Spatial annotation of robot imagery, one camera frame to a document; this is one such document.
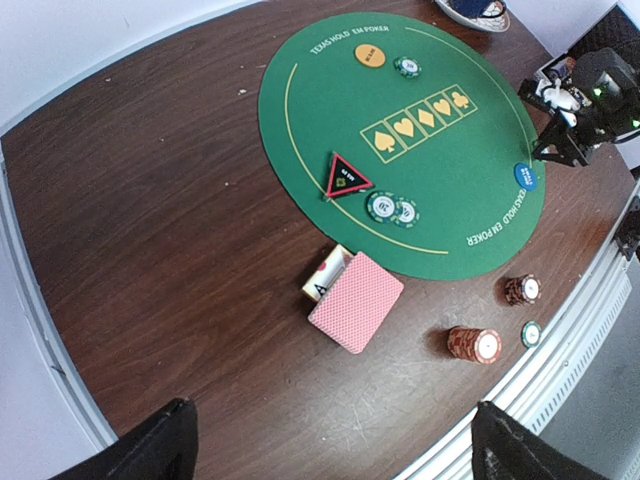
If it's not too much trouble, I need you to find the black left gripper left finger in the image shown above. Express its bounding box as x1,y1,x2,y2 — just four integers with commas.
56,398,199,479

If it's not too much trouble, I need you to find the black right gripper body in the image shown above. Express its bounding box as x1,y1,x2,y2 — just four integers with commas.
532,107,639,167

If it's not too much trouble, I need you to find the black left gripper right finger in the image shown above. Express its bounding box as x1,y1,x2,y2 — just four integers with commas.
471,401,605,479

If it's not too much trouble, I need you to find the red chip stack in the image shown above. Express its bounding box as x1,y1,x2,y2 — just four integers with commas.
447,326,502,365

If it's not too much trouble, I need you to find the green 20 chip stack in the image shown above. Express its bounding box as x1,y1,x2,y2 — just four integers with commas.
521,321,542,348

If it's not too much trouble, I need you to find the blue small blind button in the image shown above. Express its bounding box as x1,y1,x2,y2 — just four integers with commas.
513,163,538,192

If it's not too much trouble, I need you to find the aluminium poker chip case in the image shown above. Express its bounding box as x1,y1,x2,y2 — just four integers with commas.
534,4,639,102

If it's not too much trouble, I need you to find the patterned saucer plate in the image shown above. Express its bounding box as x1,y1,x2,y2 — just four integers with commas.
435,0,511,33

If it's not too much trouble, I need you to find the round green poker mat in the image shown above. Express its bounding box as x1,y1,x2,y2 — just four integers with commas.
258,13,545,281

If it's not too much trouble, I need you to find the dark blue mug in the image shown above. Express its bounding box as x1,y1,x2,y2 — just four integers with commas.
450,0,506,19

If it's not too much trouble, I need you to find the brown 100 chip stack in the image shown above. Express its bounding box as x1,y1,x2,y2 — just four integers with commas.
504,274,541,306

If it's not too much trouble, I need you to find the green chip near orange button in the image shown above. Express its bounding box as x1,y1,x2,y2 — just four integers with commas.
393,56,422,79

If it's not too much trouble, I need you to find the red backed card deck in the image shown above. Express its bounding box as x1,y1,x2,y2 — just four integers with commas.
308,252,404,354

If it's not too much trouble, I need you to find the orange big blind button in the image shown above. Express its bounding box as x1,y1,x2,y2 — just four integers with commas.
354,44,386,68

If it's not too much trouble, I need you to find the black red triangular dealer button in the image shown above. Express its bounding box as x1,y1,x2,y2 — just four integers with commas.
324,152,374,200

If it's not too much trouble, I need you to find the playing card box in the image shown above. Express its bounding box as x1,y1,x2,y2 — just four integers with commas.
301,244,354,302

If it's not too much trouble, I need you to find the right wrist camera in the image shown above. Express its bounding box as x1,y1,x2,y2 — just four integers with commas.
518,47,639,136

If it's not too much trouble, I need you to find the aluminium table front rail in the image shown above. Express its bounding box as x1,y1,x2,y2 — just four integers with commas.
399,169,640,480

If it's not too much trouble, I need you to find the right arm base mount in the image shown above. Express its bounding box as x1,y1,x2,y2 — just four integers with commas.
614,195,640,261

